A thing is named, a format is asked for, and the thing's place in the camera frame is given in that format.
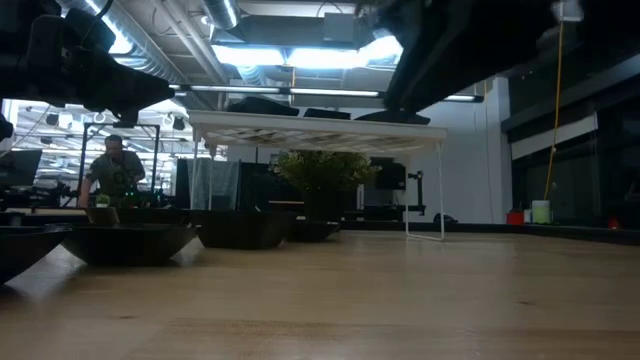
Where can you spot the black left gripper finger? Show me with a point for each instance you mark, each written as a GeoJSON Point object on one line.
{"type": "Point", "coordinates": [120, 85]}
{"type": "Point", "coordinates": [160, 97]}

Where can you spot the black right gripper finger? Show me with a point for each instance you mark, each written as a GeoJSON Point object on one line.
{"type": "Point", "coordinates": [435, 75]}

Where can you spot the leaf-shaped black mini plate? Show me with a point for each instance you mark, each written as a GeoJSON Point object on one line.
{"type": "Point", "coordinates": [317, 231]}
{"type": "Point", "coordinates": [25, 250]}
{"type": "Point", "coordinates": [130, 245]}

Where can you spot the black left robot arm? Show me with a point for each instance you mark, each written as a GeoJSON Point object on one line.
{"type": "Point", "coordinates": [12, 50]}

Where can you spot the large black bowl right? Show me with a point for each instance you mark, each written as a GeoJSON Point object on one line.
{"type": "Point", "coordinates": [395, 119]}

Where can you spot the person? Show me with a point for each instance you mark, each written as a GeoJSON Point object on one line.
{"type": "Point", "coordinates": [115, 170]}

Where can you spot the dark computer monitor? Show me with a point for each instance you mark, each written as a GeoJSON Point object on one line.
{"type": "Point", "coordinates": [20, 167]}

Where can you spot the grey curtain partition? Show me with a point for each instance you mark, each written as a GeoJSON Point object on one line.
{"type": "Point", "coordinates": [222, 182]}

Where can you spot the long ceiling light bar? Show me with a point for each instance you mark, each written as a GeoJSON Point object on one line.
{"type": "Point", "coordinates": [330, 92]}

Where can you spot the black box monitor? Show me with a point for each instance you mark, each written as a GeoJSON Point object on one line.
{"type": "Point", "coordinates": [391, 176]}

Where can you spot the black monitor stand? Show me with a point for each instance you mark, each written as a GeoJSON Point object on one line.
{"type": "Point", "coordinates": [419, 192]}

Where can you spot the green artificial potted plant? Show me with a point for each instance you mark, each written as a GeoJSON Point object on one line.
{"type": "Point", "coordinates": [325, 170]}

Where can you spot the red cup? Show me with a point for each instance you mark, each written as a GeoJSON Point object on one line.
{"type": "Point", "coordinates": [515, 218]}

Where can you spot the light green cup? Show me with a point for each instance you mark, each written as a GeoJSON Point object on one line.
{"type": "Point", "coordinates": [541, 212]}

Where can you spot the small red object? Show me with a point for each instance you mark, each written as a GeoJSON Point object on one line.
{"type": "Point", "coordinates": [613, 223]}

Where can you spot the black background rig frame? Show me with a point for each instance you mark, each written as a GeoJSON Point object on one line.
{"type": "Point", "coordinates": [150, 125]}

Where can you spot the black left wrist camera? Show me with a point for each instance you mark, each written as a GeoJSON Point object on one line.
{"type": "Point", "coordinates": [90, 30]}

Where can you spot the black metal table frame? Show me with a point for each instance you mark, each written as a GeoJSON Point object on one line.
{"type": "Point", "coordinates": [475, 228]}

